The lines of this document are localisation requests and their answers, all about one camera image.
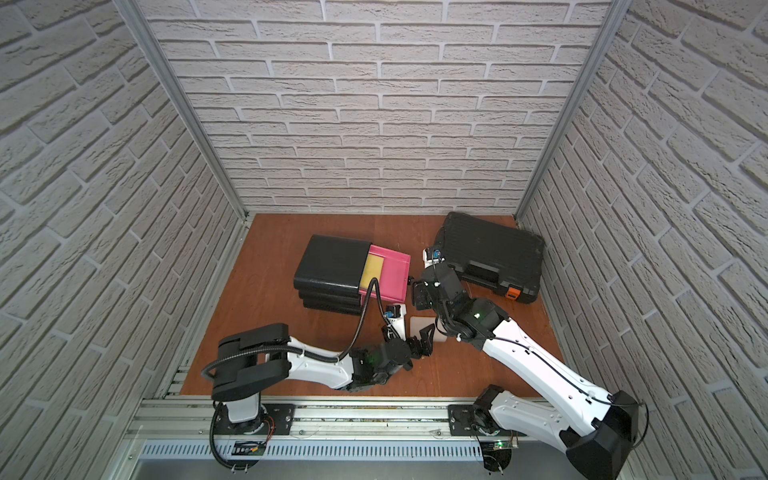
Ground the beige sponge pad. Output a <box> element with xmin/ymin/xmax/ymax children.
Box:
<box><xmin>409</xmin><ymin>316</ymin><xmax>447</xmax><ymax>343</ymax></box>

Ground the pink top drawer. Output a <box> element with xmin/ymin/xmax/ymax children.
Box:
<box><xmin>359</xmin><ymin>245</ymin><xmax>411</xmax><ymax>303</ymax></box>

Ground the black drawer cabinet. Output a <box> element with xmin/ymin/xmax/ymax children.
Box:
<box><xmin>293</xmin><ymin>234</ymin><xmax>371</xmax><ymax>315</ymax></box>

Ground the yellow sponge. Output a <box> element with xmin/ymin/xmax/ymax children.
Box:
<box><xmin>359</xmin><ymin>253</ymin><xmax>384</xmax><ymax>290</ymax></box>

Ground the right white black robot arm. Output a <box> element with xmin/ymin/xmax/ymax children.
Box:
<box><xmin>413</xmin><ymin>263</ymin><xmax>641</xmax><ymax>479</ymax></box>

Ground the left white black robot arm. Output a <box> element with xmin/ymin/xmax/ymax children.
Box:
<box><xmin>201</xmin><ymin>323</ymin><xmax>435</xmax><ymax>425</ymax></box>

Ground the black plastic tool case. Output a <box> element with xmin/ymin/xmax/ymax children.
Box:
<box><xmin>434</xmin><ymin>212</ymin><xmax>545</xmax><ymax>304</ymax></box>

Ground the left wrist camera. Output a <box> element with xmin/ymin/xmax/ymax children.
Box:
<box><xmin>383</xmin><ymin>304</ymin><xmax>406</xmax><ymax>340</ymax></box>

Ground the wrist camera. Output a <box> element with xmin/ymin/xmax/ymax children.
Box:
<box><xmin>383</xmin><ymin>304</ymin><xmax>406</xmax><ymax>340</ymax></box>
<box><xmin>422</xmin><ymin>246</ymin><xmax>444</xmax><ymax>268</ymax></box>

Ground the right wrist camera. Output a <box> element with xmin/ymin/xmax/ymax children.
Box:
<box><xmin>422</xmin><ymin>246</ymin><xmax>444</xmax><ymax>268</ymax></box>

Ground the left black corrugated cable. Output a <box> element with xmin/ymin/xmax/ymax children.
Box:
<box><xmin>201</xmin><ymin>277</ymin><xmax>389</xmax><ymax>382</ymax></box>

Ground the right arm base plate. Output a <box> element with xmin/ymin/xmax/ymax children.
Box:
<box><xmin>447</xmin><ymin>404</ymin><xmax>521</xmax><ymax>438</ymax></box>

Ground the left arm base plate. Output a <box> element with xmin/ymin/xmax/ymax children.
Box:
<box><xmin>213</xmin><ymin>403</ymin><xmax>296</xmax><ymax>436</ymax></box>

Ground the right thin black cable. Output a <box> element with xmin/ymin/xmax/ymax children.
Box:
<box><xmin>623</xmin><ymin>400</ymin><xmax>650</xmax><ymax>451</ymax></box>

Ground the right aluminium corner post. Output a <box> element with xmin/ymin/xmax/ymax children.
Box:
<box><xmin>514</xmin><ymin>0</ymin><xmax>632</xmax><ymax>220</ymax></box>

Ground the aluminium corner post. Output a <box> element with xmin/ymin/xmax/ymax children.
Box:
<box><xmin>514</xmin><ymin>0</ymin><xmax>632</xmax><ymax>220</ymax></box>
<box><xmin>115</xmin><ymin>0</ymin><xmax>249</xmax><ymax>222</ymax></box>

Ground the left aluminium corner post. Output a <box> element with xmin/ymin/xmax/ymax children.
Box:
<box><xmin>115</xmin><ymin>0</ymin><xmax>249</xmax><ymax>222</ymax></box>

